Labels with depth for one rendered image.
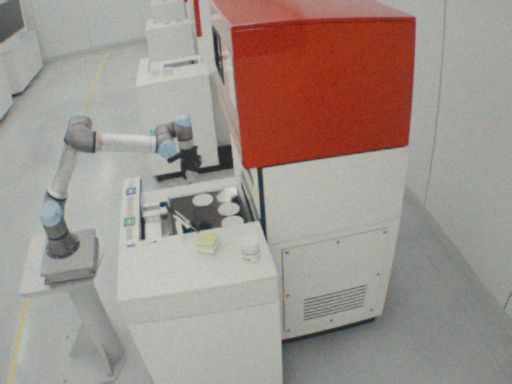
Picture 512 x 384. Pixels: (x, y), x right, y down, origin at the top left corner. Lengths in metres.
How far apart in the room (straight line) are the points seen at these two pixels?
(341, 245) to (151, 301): 0.96
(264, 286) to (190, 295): 0.28
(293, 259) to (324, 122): 0.70
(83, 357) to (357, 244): 1.77
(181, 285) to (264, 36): 0.96
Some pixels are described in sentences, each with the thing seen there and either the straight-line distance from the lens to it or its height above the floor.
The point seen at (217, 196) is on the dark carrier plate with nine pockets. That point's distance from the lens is 2.25.
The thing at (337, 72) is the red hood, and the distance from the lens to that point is 1.74.
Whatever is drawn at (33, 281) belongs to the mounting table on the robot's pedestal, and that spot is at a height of 0.82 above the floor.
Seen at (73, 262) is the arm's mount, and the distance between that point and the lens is 2.10.
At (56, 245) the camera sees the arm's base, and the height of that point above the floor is 0.95.
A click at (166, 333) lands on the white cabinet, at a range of 1.87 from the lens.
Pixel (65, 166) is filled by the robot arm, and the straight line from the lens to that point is 2.07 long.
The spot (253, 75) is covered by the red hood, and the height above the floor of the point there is 1.62.
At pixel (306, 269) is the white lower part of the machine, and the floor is 0.62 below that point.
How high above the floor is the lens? 2.15
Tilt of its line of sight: 34 degrees down
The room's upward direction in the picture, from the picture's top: 4 degrees counter-clockwise
